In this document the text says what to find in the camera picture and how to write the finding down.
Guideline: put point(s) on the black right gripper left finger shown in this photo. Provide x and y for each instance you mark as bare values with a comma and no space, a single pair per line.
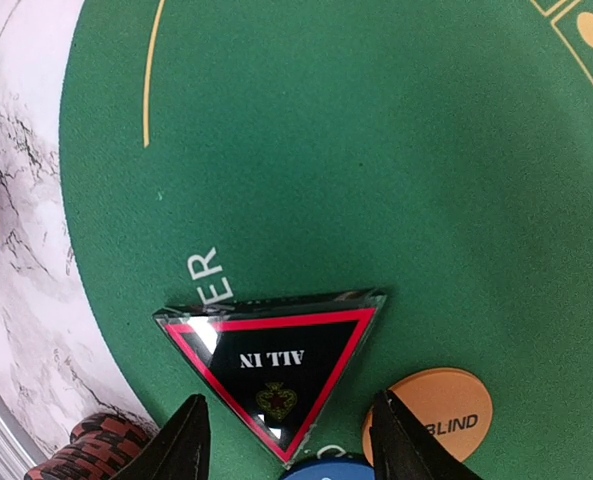
181,449

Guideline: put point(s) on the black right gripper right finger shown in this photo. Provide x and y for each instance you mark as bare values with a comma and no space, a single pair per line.
402,448

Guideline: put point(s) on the orange big blind button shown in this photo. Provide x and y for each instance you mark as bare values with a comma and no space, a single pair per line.
453,404

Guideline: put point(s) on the blue small blind button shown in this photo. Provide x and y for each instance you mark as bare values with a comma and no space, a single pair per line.
330,468

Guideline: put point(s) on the red black chip stack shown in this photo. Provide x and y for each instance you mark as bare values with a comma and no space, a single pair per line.
99,447

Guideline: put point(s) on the triangular all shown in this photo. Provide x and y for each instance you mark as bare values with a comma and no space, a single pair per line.
274,363

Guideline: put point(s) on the round green poker mat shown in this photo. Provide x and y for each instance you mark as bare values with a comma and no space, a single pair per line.
438,151

